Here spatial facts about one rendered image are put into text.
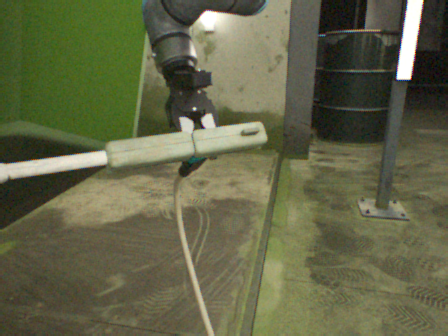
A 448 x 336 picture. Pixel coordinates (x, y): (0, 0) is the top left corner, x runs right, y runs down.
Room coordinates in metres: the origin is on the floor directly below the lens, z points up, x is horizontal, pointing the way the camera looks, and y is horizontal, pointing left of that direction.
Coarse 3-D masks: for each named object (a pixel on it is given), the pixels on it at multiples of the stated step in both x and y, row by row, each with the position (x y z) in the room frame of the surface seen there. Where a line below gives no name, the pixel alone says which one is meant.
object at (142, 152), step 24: (120, 144) 0.58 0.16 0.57; (144, 144) 0.60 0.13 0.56; (168, 144) 0.61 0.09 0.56; (192, 144) 0.63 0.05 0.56; (216, 144) 0.64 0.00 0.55; (240, 144) 0.66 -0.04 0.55; (0, 168) 0.51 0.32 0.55; (24, 168) 0.52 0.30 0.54; (48, 168) 0.53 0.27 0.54; (72, 168) 0.55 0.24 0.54; (120, 168) 0.58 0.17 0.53; (192, 168) 0.74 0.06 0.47
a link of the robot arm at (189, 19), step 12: (168, 0) 0.77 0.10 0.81; (180, 0) 0.75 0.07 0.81; (192, 0) 0.74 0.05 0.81; (204, 0) 0.74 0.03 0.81; (216, 0) 0.76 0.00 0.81; (228, 0) 0.79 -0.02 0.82; (168, 12) 0.77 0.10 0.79; (180, 12) 0.77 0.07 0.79; (192, 12) 0.77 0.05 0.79; (204, 12) 0.79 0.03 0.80; (192, 24) 0.81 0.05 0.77
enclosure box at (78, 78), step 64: (0, 0) 0.94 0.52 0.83; (64, 0) 0.99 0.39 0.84; (128, 0) 0.96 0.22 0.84; (0, 64) 0.94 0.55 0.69; (64, 64) 1.00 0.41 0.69; (128, 64) 0.96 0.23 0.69; (0, 128) 0.92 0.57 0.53; (64, 128) 1.00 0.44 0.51; (128, 128) 0.96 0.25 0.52; (0, 192) 0.59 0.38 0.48
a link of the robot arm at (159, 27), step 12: (144, 0) 0.83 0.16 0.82; (156, 0) 0.80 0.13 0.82; (144, 12) 0.83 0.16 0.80; (156, 12) 0.79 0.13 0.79; (156, 24) 0.79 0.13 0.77; (168, 24) 0.79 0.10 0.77; (180, 24) 0.79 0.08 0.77; (156, 36) 0.78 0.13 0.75; (168, 36) 0.77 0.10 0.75; (180, 36) 0.78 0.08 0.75
